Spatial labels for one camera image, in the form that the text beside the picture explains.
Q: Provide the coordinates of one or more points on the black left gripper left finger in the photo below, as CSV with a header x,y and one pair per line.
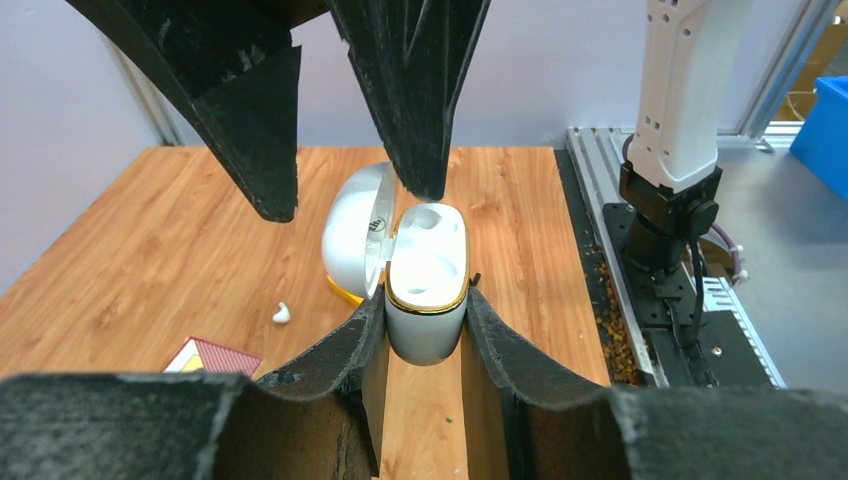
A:
x,y
330,425

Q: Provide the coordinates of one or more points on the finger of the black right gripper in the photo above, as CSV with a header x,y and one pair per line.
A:
x,y
411,59
231,69

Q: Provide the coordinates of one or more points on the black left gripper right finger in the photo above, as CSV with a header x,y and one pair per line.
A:
x,y
526,415

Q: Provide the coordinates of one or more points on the white earbud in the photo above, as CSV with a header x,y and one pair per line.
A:
x,y
282,315

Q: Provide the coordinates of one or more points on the white gold earbud charging case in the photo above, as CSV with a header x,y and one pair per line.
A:
x,y
417,259

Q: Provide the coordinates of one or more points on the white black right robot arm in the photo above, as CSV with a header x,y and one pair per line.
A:
x,y
669,172

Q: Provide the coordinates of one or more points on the yellow triangular plastic piece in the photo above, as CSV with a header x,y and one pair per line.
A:
x,y
344,294

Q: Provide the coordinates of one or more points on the blue plastic bin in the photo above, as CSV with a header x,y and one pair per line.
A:
x,y
821,143

